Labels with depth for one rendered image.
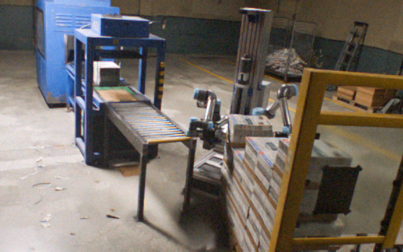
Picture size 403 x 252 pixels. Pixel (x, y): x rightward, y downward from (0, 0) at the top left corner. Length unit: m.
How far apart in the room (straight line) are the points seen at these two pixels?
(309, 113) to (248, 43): 2.41
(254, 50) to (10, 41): 8.80
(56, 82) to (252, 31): 3.86
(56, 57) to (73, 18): 0.70
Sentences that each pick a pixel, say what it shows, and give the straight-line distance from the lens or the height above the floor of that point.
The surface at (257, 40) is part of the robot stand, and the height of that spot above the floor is 1.72.
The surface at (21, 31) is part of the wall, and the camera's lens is 11.99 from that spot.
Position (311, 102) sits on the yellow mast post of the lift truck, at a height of 1.70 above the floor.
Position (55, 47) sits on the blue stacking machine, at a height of 1.05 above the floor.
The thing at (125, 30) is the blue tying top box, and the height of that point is 1.62.
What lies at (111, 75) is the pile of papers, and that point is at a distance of 5.48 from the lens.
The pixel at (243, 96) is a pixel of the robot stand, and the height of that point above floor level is 1.14.
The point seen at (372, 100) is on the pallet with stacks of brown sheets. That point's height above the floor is 0.30.
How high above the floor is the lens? 2.13
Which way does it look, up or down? 19 degrees down
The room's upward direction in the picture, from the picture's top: 6 degrees clockwise
